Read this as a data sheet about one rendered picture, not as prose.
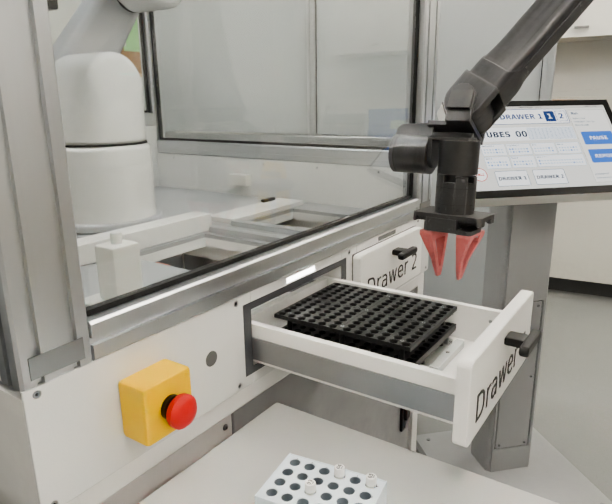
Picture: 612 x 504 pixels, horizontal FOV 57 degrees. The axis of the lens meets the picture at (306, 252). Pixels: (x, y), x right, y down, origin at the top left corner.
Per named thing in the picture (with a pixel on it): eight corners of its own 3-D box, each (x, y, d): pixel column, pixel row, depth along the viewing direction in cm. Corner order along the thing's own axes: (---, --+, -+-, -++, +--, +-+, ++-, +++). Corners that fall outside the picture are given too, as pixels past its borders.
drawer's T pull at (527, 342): (541, 338, 75) (542, 329, 75) (527, 359, 69) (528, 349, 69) (513, 332, 77) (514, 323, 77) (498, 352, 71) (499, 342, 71)
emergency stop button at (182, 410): (202, 421, 65) (199, 390, 64) (176, 438, 61) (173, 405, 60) (183, 413, 66) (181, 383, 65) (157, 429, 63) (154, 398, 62)
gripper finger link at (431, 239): (461, 286, 80) (467, 221, 78) (415, 277, 84) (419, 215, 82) (477, 276, 85) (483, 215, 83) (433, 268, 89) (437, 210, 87)
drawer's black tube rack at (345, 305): (454, 344, 88) (457, 306, 86) (408, 392, 74) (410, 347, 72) (334, 316, 100) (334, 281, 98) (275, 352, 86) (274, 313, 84)
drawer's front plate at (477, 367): (527, 356, 88) (534, 290, 85) (465, 450, 65) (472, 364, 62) (516, 353, 89) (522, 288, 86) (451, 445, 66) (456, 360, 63)
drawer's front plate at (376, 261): (420, 272, 130) (422, 226, 127) (360, 311, 107) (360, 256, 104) (413, 271, 131) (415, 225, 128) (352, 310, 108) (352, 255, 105)
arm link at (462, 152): (474, 133, 75) (486, 133, 80) (426, 131, 79) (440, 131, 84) (469, 184, 77) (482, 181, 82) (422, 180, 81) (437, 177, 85)
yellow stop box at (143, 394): (198, 420, 68) (194, 366, 66) (152, 451, 62) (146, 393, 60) (169, 408, 70) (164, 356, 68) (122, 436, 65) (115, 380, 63)
